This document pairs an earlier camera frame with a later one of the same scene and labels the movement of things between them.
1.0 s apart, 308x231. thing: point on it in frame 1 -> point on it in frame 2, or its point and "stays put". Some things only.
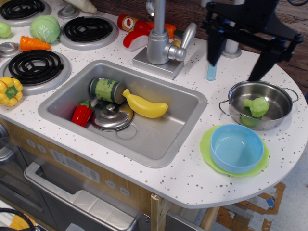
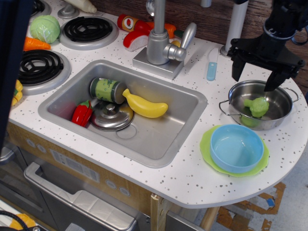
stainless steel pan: [260, 105] stays put
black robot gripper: [251, 19] -> [267, 51]
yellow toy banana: [148, 109] stays put
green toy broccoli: [258, 107] stays put
